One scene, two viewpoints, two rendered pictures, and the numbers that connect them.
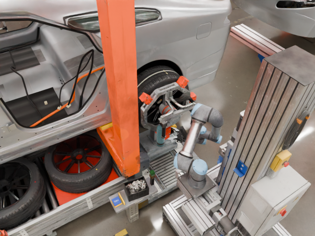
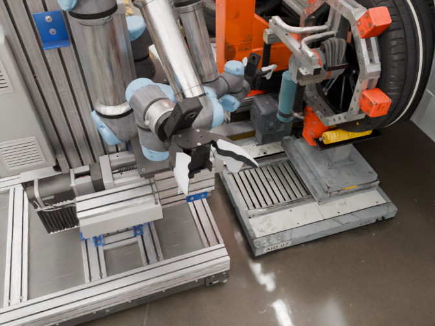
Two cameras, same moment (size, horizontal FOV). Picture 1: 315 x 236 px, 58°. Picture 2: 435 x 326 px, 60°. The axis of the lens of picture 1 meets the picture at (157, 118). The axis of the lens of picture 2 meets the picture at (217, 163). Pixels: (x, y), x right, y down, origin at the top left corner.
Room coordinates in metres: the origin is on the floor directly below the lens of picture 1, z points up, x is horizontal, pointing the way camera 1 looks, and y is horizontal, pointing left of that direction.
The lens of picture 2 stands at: (1.96, -1.65, 1.72)
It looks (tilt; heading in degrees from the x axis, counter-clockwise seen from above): 45 degrees down; 105
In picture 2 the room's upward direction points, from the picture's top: straight up
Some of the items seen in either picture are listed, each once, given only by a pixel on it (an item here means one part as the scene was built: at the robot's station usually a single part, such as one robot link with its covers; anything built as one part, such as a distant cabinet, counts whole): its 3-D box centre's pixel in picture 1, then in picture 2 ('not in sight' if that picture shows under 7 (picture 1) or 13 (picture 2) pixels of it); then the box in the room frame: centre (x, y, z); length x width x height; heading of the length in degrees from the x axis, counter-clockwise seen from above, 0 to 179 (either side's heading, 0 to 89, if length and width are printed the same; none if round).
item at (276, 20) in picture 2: (164, 106); (302, 15); (1.89, -0.06, 1.03); 0.19 x 0.18 x 0.11; 33
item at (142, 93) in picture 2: not in sight; (149, 103); (1.63, -1.02, 1.21); 0.11 x 0.08 x 0.09; 139
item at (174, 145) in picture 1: (152, 143); (327, 162); (2.16, 0.05, 0.13); 0.50 x 0.36 x 0.10; 123
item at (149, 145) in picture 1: (155, 131); (338, 143); (2.19, 0.01, 0.32); 0.40 x 0.30 x 0.28; 123
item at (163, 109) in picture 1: (169, 112); (316, 65); (1.98, -0.12, 0.85); 0.21 x 0.14 x 0.14; 33
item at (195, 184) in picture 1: (197, 177); (136, 62); (1.24, -0.34, 0.87); 0.15 x 0.15 x 0.10
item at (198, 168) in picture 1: (198, 169); (134, 36); (1.24, -0.33, 0.98); 0.13 x 0.12 x 0.14; 65
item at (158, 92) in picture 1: (165, 108); (331, 62); (2.04, -0.08, 0.85); 0.54 x 0.07 x 0.54; 123
